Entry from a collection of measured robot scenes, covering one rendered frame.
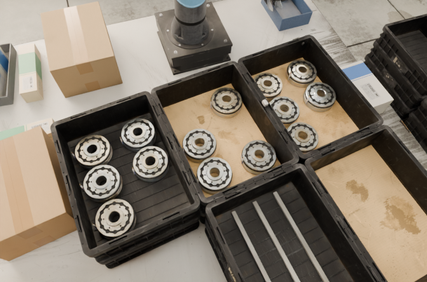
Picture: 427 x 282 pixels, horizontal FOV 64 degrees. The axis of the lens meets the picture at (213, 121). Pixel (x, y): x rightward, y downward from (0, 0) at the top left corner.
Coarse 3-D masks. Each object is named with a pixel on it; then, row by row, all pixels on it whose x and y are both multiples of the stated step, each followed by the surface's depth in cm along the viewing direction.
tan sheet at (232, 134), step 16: (208, 96) 116; (176, 112) 112; (192, 112) 112; (208, 112) 112; (240, 112) 113; (176, 128) 109; (192, 128) 109; (208, 128) 109; (224, 128) 110; (240, 128) 110; (256, 128) 110; (224, 144) 107; (240, 144) 107; (240, 160) 104; (240, 176) 101
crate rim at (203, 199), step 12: (204, 72) 108; (240, 72) 109; (168, 84) 106; (156, 96) 103; (264, 108) 102; (168, 120) 99; (168, 132) 97; (276, 132) 99; (288, 144) 96; (180, 156) 93; (192, 180) 89; (252, 180) 90; (228, 192) 88; (204, 204) 88
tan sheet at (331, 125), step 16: (288, 64) 124; (320, 80) 121; (288, 96) 117; (304, 112) 114; (320, 112) 114; (336, 112) 114; (320, 128) 111; (336, 128) 111; (352, 128) 111; (320, 144) 108
